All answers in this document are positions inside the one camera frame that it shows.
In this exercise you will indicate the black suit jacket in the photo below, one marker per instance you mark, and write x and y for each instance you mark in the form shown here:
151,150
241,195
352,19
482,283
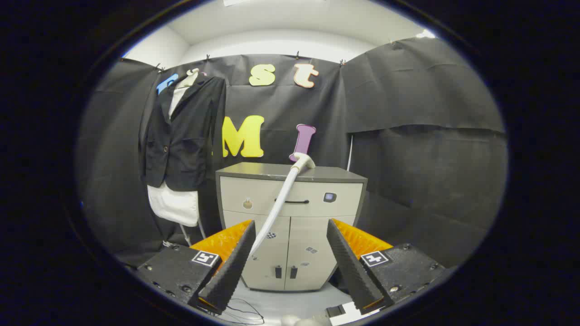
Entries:
190,136

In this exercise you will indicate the white plastic hanger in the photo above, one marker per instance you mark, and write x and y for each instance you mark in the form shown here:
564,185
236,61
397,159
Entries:
193,71

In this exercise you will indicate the black backdrop cloth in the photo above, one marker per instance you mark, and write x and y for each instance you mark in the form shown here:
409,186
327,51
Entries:
408,136

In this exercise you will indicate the white shirt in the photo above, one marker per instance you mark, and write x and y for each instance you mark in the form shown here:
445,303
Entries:
174,206

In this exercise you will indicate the grey steamer stand poles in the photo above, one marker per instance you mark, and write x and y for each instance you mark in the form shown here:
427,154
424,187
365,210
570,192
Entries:
186,235

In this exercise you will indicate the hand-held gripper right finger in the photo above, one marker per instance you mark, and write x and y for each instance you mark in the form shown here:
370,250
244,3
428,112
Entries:
351,267

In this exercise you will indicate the white garment steamer head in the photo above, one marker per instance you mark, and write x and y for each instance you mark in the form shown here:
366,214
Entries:
283,194

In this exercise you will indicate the grey cabinet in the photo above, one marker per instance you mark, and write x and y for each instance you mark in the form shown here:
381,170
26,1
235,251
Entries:
340,199

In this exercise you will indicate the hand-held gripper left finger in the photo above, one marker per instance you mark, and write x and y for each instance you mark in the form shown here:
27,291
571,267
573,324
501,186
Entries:
231,267

